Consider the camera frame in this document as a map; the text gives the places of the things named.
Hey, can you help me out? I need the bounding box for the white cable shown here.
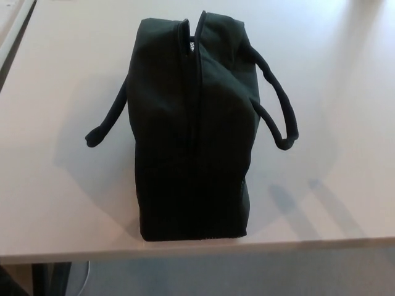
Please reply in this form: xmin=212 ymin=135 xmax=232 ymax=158
xmin=80 ymin=260 xmax=93 ymax=296

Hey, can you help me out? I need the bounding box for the black fabric lunch bag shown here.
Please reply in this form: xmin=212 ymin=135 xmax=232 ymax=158
xmin=83 ymin=10 xmax=300 ymax=244

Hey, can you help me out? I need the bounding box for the white neighbouring desk rail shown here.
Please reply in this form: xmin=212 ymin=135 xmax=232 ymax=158
xmin=0 ymin=0 xmax=36 ymax=61

